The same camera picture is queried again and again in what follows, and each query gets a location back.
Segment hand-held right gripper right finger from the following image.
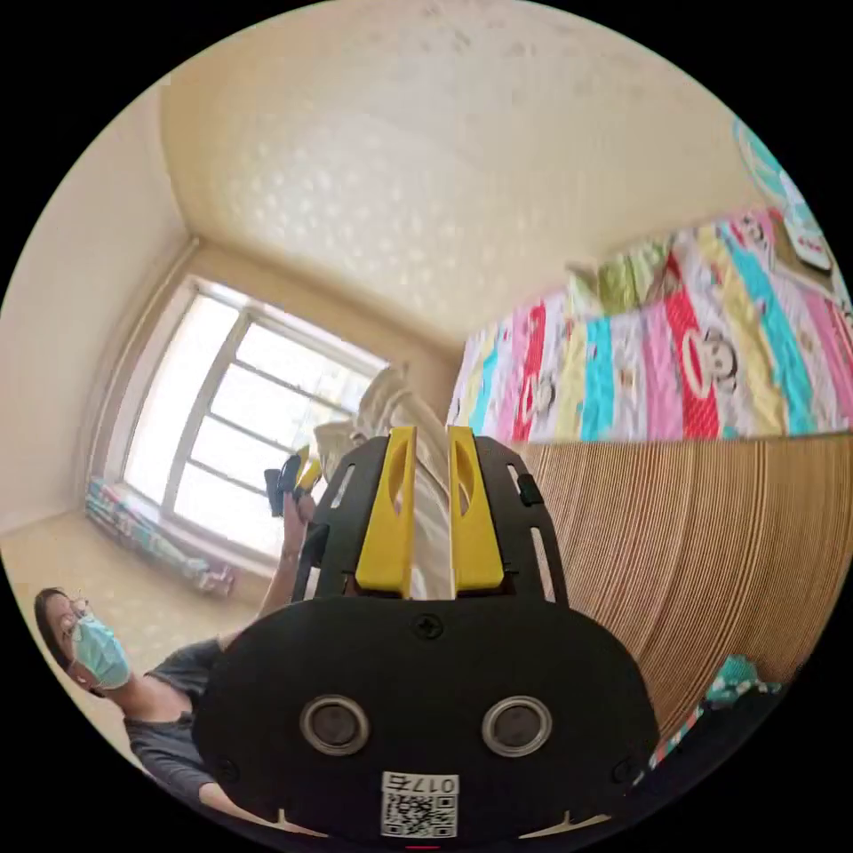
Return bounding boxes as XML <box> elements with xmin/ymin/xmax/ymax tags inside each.
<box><xmin>447</xmin><ymin>425</ymin><xmax>504</xmax><ymax>595</ymax></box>

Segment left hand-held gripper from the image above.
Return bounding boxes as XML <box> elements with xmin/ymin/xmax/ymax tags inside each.
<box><xmin>263</xmin><ymin>444</ymin><xmax>324</xmax><ymax>519</ymax></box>

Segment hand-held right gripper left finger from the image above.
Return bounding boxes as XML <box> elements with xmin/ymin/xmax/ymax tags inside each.
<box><xmin>355</xmin><ymin>426</ymin><xmax>419</xmax><ymax>598</ymax></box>

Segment white pants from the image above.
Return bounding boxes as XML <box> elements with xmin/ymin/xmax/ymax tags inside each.
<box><xmin>313</xmin><ymin>363</ymin><xmax>458</xmax><ymax>601</ymax></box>

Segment person's left forearm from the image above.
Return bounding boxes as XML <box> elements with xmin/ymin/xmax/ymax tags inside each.
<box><xmin>256</xmin><ymin>530</ymin><xmax>309</xmax><ymax>618</ymax></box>

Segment person's left hand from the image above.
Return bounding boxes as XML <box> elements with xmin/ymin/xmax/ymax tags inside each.
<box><xmin>282</xmin><ymin>490</ymin><xmax>318</xmax><ymax>538</ymax></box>

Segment window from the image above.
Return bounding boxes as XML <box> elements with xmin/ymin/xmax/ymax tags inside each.
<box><xmin>92</xmin><ymin>273</ymin><xmax>395</xmax><ymax>568</ymax></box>

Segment rolled printed blanket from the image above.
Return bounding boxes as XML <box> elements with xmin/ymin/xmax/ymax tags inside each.
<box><xmin>84</xmin><ymin>476</ymin><xmax>238</xmax><ymax>598</ymax></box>

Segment bed with woven mat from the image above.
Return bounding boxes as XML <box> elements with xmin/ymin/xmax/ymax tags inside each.
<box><xmin>444</xmin><ymin>204</ymin><xmax>853</xmax><ymax>758</ymax></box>

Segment green printed pillow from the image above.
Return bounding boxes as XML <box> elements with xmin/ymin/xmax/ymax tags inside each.
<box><xmin>564</xmin><ymin>236</ymin><xmax>675</xmax><ymax>315</ymax></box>

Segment person's body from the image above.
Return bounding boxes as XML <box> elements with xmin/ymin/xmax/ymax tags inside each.
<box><xmin>33</xmin><ymin>586</ymin><xmax>267</xmax><ymax>811</ymax></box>

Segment pile of clothes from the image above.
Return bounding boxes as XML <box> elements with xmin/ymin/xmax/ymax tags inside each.
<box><xmin>633</xmin><ymin>655</ymin><xmax>786</xmax><ymax>789</ymax></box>

